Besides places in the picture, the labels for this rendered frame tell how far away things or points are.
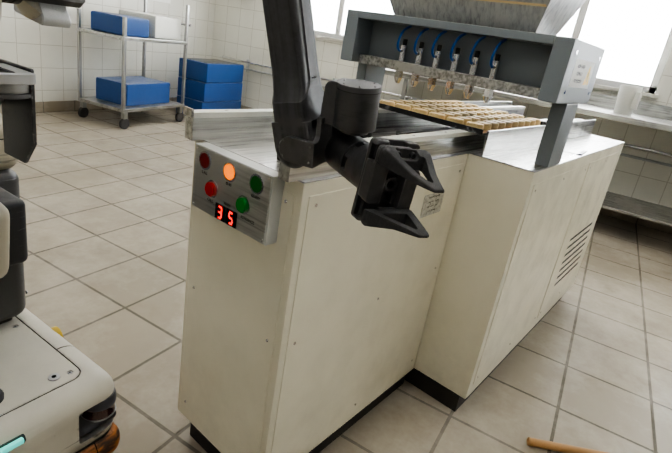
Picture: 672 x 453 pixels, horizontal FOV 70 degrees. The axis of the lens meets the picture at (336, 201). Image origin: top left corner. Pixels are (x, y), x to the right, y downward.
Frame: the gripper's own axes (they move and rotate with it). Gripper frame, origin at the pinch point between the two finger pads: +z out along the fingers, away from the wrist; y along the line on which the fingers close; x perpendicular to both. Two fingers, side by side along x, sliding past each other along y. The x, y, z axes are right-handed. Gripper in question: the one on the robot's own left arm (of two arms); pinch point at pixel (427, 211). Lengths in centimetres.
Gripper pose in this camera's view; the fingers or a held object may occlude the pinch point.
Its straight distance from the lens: 52.9
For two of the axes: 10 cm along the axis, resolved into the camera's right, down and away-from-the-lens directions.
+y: 2.3, -9.1, -3.5
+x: 8.6, 0.2, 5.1
